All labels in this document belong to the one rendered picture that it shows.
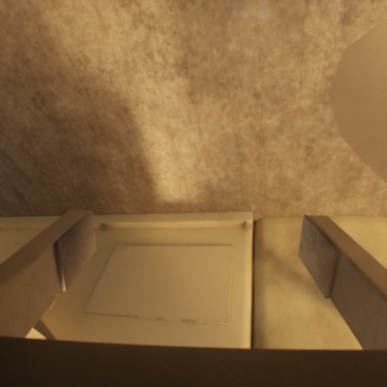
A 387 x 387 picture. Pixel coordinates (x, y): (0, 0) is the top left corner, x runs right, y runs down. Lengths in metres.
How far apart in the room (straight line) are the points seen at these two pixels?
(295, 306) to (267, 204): 0.40
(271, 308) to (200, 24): 0.84
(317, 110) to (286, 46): 0.21
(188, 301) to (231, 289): 0.15
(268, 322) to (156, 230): 0.59
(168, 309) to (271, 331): 0.33
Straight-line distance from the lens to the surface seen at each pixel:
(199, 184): 1.08
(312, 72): 0.89
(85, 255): 0.16
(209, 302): 0.96
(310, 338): 0.91
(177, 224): 1.18
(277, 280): 0.99
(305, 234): 0.16
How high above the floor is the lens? 0.83
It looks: 48 degrees down
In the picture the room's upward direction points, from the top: 166 degrees counter-clockwise
